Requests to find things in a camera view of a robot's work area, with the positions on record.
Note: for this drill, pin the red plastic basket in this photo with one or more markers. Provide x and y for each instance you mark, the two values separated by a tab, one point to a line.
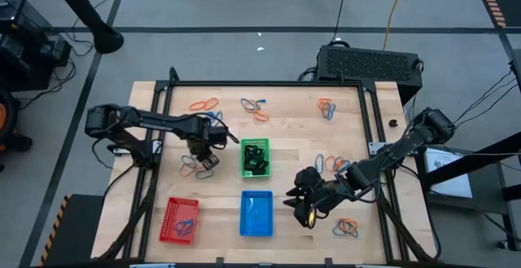
179	209

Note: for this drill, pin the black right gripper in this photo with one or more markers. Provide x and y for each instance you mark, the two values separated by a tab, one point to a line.
321	194

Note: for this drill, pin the black table edge clamp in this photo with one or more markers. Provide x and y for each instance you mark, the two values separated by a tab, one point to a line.
220	262
328	262

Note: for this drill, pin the black perforated computer case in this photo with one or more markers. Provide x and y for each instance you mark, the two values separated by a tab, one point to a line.
366	64

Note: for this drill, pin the green plastic basket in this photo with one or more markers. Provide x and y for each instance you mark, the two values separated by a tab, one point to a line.
266	142

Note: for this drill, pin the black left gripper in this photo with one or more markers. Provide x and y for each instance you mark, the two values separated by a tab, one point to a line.
199	148

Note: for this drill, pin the white paper sheet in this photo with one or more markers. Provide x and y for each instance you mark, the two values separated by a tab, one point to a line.
452	178

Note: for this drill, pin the black pole with round base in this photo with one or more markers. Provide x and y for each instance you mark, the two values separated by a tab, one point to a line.
106	40

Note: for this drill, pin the blue plastic basket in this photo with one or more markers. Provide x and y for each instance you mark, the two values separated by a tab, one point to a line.
256	215

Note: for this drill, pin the black metal stand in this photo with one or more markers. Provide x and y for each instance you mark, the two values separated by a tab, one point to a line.
509	141

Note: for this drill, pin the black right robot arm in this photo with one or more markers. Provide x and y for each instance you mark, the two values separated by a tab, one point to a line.
390	158

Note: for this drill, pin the silver metal bar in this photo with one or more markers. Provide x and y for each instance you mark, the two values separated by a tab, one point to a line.
152	266

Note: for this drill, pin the black equipment rack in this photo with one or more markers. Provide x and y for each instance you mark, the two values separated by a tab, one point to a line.
24	56

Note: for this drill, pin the orange and black machine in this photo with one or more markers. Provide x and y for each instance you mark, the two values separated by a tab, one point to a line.
3	117

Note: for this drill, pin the grey rubber band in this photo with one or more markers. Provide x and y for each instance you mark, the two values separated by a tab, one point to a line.
242	103

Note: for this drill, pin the small black knob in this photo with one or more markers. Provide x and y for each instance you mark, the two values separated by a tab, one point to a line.
393	123

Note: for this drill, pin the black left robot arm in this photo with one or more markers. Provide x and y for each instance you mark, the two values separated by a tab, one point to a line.
163	121

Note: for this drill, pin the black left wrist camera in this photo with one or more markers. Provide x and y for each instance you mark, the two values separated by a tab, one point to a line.
217	135

